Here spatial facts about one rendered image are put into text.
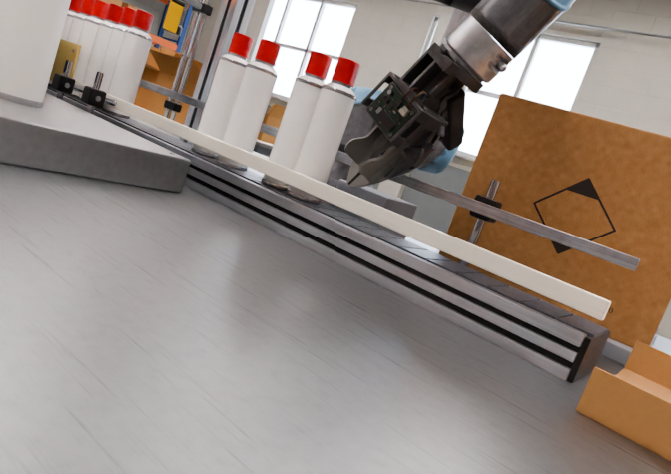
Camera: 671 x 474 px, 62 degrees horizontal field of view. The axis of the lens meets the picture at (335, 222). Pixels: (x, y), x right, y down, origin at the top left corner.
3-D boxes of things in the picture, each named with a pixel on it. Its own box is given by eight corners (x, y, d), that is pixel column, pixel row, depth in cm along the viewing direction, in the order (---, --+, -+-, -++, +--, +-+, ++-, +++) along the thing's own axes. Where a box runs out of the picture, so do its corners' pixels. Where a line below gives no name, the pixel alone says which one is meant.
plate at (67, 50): (43, 77, 120) (54, 36, 119) (47, 78, 120) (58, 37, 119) (65, 87, 114) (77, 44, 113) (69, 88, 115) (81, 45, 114)
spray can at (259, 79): (208, 158, 89) (249, 33, 86) (232, 164, 93) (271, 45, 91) (229, 168, 86) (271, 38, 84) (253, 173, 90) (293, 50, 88)
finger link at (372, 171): (330, 179, 72) (378, 129, 68) (354, 186, 77) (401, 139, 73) (340, 197, 71) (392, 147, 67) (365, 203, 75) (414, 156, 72)
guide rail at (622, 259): (104, 73, 119) (106, 66, 119) (110, 74, 120) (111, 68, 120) (634, 271, 58) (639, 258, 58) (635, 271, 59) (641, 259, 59)
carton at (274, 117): (225, 127, 531) (237, 90, 526) (259, 138, 565) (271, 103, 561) (253, 138, 505) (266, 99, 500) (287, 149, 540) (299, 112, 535)
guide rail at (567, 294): (64, 87, 114) (67, 77, 113) (70, 88, 115) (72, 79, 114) (601, 321, 53) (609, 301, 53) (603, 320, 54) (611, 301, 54)
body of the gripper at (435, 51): (355, 104, 68) (426, 28, 64) (389, 121, 76) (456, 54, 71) (387, 148, 65) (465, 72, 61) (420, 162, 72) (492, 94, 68)
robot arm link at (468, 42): (483, 28, 69) (524, 71, 66) (455, 56, 71) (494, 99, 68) (459, 3, 63) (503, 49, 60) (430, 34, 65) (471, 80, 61)
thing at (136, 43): (96, 108, 109) (126, 5, 106) (120, 115, 113) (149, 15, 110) (110, 114, 106) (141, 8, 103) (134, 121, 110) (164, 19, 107)
